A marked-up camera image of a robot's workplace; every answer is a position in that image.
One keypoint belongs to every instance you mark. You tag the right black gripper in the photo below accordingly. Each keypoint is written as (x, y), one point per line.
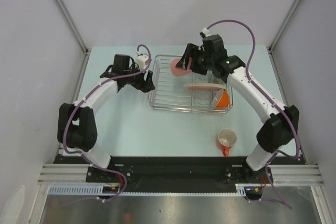
(191, 51)

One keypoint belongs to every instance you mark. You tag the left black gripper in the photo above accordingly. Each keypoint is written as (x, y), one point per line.
(147, 85)

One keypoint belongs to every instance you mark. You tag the coral pink cup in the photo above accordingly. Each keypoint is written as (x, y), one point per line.
(178, 72)

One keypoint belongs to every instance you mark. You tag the pink beige leaf plate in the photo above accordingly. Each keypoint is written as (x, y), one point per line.
(211, 87)

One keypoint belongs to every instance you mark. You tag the metal wire dish rack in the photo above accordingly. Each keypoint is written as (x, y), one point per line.
(171, 93)

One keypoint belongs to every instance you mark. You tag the white bowl orange outside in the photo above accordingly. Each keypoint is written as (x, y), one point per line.
(220, 100)

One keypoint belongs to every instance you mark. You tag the orange mug white inside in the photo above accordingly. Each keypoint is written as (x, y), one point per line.
(225, 140)

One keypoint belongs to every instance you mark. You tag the green ceramic bowl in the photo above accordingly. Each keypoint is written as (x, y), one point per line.
(216, 78)

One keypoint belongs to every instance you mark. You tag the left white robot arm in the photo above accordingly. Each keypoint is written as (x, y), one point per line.
(77, 129)

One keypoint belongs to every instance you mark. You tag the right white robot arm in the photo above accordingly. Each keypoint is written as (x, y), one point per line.
(280, 122)

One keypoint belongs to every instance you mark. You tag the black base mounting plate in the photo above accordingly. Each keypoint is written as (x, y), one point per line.
(181, 175)

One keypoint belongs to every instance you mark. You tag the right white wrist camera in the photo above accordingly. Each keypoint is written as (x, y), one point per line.
(204, 33)

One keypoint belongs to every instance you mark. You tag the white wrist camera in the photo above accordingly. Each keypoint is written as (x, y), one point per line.
(204, 33)
(143, 60)

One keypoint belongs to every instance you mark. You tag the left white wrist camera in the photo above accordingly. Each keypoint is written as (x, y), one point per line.
(143, 60)

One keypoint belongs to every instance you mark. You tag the right aluminium frame post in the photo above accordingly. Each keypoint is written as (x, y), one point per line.
(284, 24)

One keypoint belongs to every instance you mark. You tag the aluminium frame post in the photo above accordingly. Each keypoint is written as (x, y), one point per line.
(71, 24)
(284, 24)

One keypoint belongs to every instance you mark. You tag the white slotted cable duct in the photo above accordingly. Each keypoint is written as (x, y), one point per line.
(81, 190)

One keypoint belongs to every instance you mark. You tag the left aluminium frame post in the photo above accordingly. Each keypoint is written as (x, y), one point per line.
(71, 24)

